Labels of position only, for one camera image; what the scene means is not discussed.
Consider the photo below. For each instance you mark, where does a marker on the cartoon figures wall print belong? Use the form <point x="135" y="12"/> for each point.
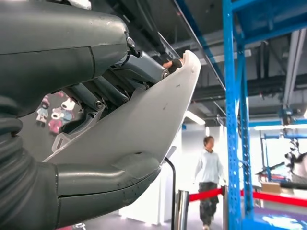
<point x="56" y="116"/>

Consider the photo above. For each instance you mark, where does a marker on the blue metal shelf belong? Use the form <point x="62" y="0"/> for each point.
<point x="231" y="95"/>

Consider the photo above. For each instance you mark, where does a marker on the red barrier belt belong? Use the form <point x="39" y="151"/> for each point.
<point x="203" y="194"/>
<point x="275" y="198"/>

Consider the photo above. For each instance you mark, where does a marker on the blue metal rack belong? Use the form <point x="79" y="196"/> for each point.
<point x="273" y="136"/>

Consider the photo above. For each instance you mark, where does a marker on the cardboard box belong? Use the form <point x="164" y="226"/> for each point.
<point x="270" y="187"/>

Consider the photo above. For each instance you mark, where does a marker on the black pole stand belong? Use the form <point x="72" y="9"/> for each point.
<point x="173" y="190"/>

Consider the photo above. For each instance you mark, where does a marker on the person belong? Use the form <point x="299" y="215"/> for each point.
<point x="209" y="168"/>

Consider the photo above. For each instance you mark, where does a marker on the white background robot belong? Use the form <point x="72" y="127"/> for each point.
<point x="299" y="165"/>

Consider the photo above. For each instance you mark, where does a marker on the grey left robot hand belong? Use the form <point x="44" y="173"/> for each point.
<point x="60" y="41"/>

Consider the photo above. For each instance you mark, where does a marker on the chrome stanchion post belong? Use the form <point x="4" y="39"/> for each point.
<point x="181" y="211"/>
<point x="225" y="209"/>

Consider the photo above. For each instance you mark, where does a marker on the ceiling light bar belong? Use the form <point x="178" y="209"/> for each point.
<point x="194" y="117"/>

